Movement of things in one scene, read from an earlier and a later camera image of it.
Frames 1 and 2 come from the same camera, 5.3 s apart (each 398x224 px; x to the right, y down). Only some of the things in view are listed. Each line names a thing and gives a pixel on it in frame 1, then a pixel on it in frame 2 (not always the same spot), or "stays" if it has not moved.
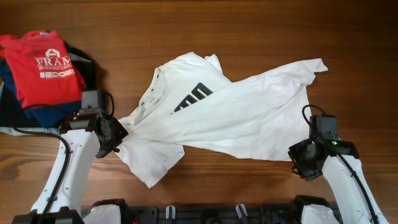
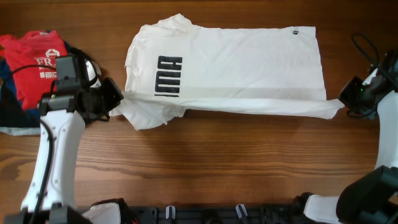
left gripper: x=120 y=132 to x=108 y=86
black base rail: x=216 y=214 stays
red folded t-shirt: x=41 y=68 stays
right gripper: x=293 y=152 to x=346 y=96
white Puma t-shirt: x=191 y=101 to x=177 y=65
